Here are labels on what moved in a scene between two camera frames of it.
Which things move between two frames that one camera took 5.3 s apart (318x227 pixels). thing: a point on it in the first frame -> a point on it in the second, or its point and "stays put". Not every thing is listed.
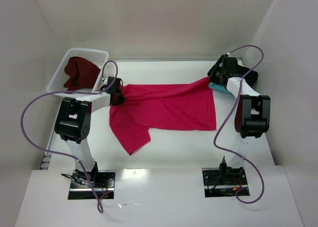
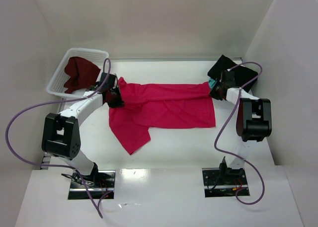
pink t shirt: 190,107 stays put
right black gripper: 215,74 -> 216,90
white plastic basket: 58,82 stays put
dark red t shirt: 83,73 stays put
